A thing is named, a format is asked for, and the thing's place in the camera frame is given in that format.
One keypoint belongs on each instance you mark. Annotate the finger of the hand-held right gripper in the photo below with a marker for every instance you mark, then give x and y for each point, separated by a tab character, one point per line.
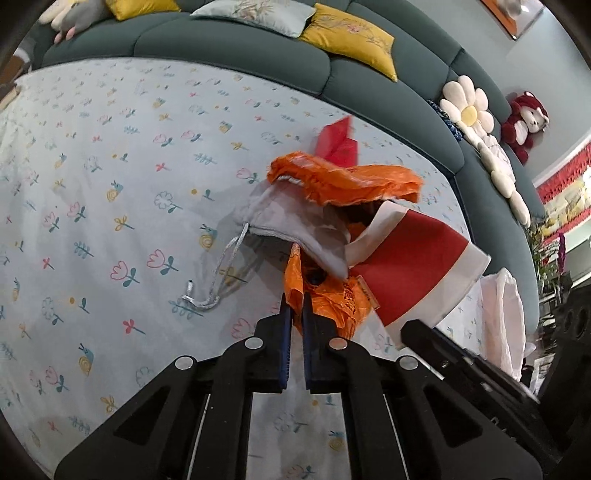
431	344

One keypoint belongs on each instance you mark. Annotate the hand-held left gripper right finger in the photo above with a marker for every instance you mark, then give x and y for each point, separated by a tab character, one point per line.
310	355

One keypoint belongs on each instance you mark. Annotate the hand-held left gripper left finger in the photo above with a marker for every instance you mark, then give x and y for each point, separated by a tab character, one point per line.
285	346

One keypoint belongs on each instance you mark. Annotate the white plastic bag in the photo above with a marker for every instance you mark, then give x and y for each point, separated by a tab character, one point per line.
503	323

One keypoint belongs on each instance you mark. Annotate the red and white cloth bag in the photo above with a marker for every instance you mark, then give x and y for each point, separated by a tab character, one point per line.
415	267

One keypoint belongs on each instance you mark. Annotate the orange plastic bag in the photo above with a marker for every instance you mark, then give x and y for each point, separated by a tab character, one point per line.
351	182

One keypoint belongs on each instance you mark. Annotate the dark dining chairs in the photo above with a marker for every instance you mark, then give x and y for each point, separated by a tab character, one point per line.
575	314

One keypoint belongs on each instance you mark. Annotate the green potted plant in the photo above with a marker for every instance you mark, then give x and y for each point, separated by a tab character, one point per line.
545	263

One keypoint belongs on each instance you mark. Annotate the purple orchid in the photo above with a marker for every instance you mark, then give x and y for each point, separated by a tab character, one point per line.
562	254

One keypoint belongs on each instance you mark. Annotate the white flower pillow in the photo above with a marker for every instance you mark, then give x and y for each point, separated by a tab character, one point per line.
505	180
468	108
55	9

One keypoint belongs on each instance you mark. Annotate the floral tablecloth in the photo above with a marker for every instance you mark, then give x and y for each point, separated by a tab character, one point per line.
138	207

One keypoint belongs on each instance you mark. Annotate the red envelope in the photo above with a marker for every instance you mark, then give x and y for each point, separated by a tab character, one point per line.
337	141

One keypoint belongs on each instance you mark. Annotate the blue patterned cloth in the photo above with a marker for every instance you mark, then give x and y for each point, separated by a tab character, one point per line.
450	122

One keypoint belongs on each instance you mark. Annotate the red bear plush toy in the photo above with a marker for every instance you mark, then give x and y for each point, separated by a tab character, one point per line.
524	124

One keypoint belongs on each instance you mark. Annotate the teal sofa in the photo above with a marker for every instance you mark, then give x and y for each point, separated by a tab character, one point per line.
258	41

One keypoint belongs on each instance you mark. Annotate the large yellow embroidered cushion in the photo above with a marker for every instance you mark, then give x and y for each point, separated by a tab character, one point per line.
355	34

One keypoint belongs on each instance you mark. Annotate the light blue embroidered cushion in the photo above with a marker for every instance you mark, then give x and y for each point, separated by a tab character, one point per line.
258	14

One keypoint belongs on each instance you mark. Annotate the small yellow embroidered cushion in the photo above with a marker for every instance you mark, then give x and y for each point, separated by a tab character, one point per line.
138	7

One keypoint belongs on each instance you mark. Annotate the grey plush toy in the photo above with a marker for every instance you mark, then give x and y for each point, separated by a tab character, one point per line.
83	18

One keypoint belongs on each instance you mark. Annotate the red framed wall mural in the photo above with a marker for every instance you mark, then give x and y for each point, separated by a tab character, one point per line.
565	189

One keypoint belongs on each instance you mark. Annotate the orange wall picture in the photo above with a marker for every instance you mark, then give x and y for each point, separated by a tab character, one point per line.
512	16

